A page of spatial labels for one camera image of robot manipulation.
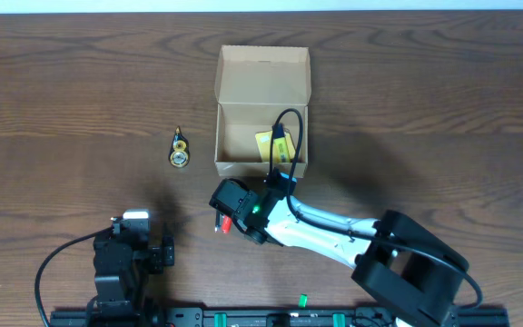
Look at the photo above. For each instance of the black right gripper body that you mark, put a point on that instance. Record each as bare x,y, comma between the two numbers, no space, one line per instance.
241,226

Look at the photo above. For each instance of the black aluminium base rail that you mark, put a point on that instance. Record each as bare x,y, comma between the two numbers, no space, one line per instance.
198,317

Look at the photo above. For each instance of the black yellow correction tape dispenser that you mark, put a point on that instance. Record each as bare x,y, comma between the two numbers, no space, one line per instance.
179,155

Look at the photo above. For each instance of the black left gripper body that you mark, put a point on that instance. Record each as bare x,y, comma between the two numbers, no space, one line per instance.
155,261

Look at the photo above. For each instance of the red black stapler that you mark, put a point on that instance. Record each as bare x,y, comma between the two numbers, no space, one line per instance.
223,223

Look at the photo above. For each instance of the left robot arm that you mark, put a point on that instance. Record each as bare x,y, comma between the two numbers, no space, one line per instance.
123,261

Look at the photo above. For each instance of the yellow sticky note pad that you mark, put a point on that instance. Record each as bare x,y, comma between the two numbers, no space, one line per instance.
263,142

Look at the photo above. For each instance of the yellow blue highlighter marker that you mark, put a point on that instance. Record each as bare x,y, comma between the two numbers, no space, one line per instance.
280,149

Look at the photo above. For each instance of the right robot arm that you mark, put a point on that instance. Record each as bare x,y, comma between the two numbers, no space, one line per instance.
398,262

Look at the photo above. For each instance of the small green clip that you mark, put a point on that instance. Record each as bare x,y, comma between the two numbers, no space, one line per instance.
303,301

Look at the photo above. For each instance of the open brown cardboard box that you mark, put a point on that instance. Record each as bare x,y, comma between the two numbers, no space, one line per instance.
253,85

